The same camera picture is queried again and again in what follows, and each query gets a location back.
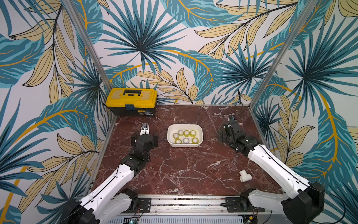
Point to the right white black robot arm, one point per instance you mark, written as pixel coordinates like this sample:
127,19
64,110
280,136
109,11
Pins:
301,201

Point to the white plastic storage box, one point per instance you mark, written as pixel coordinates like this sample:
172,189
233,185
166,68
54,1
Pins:
176,127

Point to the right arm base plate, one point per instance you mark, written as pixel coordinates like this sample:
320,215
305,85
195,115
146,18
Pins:
240,204

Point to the yellow tape roll one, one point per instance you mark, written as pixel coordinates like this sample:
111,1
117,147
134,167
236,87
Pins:
193,133

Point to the yellow tape roll six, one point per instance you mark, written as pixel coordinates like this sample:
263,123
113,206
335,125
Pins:
186,133

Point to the clear white tape roll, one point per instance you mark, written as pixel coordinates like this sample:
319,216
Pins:
186,141

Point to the yellow tape roll four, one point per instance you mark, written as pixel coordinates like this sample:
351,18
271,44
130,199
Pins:
195,140

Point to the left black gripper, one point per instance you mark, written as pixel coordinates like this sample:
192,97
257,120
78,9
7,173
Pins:
154,142

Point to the aluminium front rail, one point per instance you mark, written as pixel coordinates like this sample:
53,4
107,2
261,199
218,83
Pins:
190,205

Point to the yellow black toolbox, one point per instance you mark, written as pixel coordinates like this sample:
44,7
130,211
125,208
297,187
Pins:
132,102

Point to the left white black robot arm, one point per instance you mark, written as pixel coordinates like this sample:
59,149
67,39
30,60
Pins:
108,200

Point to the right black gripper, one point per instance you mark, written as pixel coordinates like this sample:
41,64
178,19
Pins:
224,134

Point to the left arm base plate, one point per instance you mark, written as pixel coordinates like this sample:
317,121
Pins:
139,205

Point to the white pipe tee fitting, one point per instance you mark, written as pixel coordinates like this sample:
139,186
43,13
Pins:
244,176

